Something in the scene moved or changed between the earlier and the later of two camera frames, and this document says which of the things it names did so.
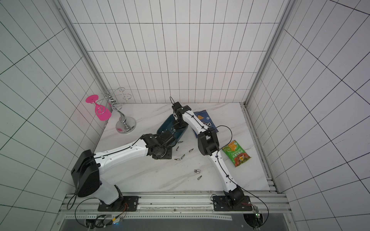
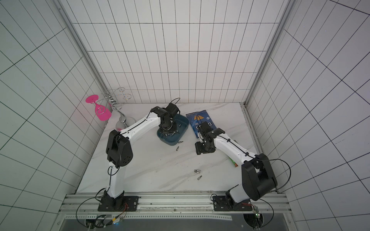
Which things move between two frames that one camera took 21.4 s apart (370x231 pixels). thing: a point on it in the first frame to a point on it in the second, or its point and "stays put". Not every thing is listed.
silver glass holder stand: x=105 y=106 stays put
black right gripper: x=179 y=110 to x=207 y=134
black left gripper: x=168 y=156 to x=174 y=129
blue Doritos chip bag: x=203 y=116 stays put
